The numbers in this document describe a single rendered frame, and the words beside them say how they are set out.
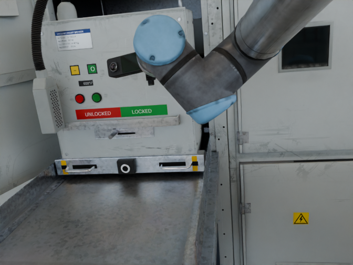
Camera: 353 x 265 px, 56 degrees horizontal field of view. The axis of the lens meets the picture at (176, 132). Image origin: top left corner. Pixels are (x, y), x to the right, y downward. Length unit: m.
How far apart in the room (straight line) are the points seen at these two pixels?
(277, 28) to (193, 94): 0.19
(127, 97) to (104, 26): 0.23
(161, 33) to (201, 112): 0.16
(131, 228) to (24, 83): 0.73
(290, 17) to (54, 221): 0.82
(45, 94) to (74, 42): 0.19
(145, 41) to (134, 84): 0.51
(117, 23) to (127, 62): 0.31
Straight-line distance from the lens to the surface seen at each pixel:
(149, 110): 1.10
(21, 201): 1.13
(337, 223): 1.54
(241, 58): 0.63
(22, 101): 1.38
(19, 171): 1.39
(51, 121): 1.11
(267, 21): 0.51
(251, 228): 1.49
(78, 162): 1.24
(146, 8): 2.09
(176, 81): 0.60
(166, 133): 1.11
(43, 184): 1.22
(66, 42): 1.16
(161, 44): 0.59
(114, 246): 0.86
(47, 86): 1.10
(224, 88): 0.61
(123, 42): 1.09
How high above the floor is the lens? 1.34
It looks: 17 degrees down
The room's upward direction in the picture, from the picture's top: 6 degrees counter-clockwise
